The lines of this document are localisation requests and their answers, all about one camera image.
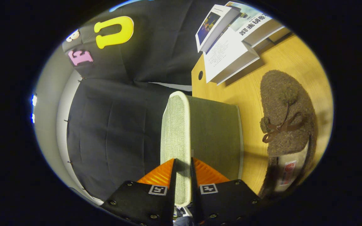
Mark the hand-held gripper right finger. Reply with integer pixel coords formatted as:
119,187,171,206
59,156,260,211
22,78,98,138
190,157,261,226

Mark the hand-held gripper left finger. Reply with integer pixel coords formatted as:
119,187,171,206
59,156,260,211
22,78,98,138
101,159,177,226

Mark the green fabric storage box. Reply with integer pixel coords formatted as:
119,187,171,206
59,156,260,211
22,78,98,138
161,91,244,207

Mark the white text-covered book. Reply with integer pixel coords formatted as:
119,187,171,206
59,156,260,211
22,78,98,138
203,27,260,86

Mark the brown fuzzy shoe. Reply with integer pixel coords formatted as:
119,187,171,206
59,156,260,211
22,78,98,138
258,70,318,198

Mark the small book with blue cover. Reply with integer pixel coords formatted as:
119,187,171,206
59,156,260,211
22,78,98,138
195,4,241,53

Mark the dark covered book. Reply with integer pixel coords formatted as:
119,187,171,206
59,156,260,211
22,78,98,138
256,27,294,52

